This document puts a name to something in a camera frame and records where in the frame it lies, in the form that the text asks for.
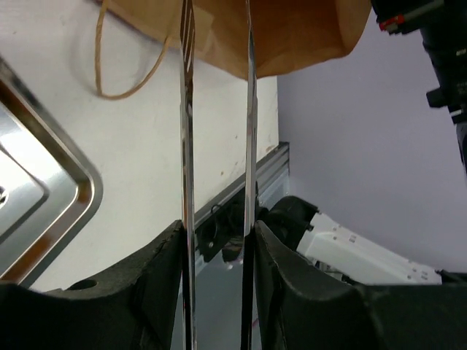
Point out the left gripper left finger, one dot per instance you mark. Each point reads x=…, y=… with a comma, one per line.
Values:
x=129, y=305

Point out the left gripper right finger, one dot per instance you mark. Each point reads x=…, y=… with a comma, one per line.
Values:
x=301, y=307

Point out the metal tongs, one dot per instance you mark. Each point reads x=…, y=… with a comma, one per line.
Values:
x=219, y=122

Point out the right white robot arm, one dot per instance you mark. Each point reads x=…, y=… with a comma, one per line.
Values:
x=342, y=253

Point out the metal tray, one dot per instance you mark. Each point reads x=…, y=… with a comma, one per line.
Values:
x=49, y=188

